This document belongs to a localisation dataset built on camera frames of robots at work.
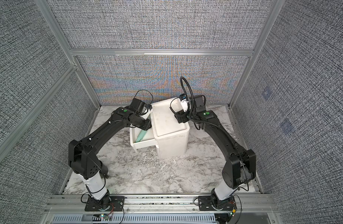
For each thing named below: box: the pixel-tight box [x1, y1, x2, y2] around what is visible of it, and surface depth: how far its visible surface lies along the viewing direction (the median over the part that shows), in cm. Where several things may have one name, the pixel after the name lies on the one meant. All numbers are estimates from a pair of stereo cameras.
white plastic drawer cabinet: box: [150, 98, 191, 159], surface depth 80 cm
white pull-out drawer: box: [129, 125, 158, 150], surface depth 76 cm
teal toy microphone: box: [135, 129, 147, 143], surface depth 83 cm
